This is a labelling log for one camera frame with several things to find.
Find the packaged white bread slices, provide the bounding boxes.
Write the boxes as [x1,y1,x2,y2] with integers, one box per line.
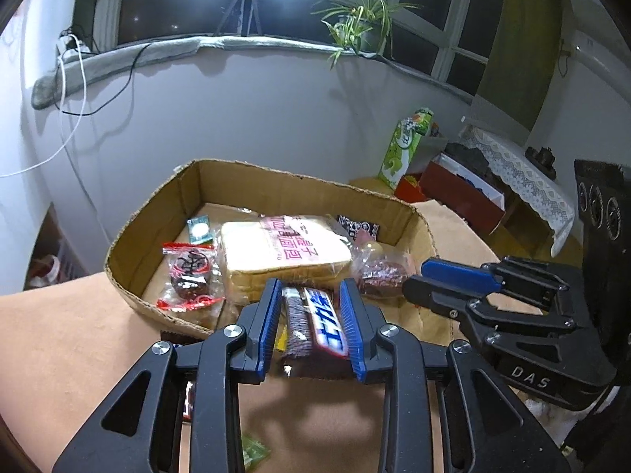
[217,214,353,304]

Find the black patterned snack packet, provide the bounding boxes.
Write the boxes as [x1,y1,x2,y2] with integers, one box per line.
[336,214,381,243]

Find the potted spider plant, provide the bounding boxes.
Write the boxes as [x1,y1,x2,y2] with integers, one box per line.
[310,0,425,70]

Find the cardboard box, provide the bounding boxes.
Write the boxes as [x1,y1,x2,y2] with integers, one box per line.
[103,159,447,350]

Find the large red box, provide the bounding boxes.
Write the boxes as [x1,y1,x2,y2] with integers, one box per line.
[419,153,506,235]

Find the clear packet with brown cake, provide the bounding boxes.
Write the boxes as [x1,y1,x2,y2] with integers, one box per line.
[351,239,420,299]

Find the small red box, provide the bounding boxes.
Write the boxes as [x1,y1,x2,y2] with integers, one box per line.
[394,173,429,203]

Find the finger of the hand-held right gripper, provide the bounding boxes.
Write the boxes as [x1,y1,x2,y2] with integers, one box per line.
[420,256,568,309]
[401,276,575,336]

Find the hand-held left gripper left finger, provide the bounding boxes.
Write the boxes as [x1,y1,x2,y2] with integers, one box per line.
[52,278,284,473]

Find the black cable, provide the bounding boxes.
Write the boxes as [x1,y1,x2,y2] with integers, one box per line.
[59,42,151,116]

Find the brown chocolate bar blue label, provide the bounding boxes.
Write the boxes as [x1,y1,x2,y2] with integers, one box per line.
[281,286,352,380]

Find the white power strip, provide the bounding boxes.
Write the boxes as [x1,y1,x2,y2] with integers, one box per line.
[55,34,90,57]

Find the grey cloth on windowsill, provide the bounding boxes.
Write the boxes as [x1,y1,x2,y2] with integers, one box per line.
[31,35,380,109]

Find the white lace cloth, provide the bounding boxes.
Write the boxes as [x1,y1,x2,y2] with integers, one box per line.
[458,125,577,257]

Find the teal mint candy packet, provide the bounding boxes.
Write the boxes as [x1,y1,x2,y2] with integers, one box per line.
[186,216,214,244]

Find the green printed bag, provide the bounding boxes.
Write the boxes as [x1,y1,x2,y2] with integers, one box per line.
[377,107,437,189]

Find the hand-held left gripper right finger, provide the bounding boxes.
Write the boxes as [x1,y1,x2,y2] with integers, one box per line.
[339,278,573,473]

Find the red-edged clear cake packet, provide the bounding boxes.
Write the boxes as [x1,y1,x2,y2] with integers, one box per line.
[157,241,228,312]

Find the green candy wrapper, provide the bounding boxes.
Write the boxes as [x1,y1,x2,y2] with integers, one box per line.
[241,431,272,469]

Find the white cable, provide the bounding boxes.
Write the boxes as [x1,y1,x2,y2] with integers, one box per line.
[0,52,90,178]

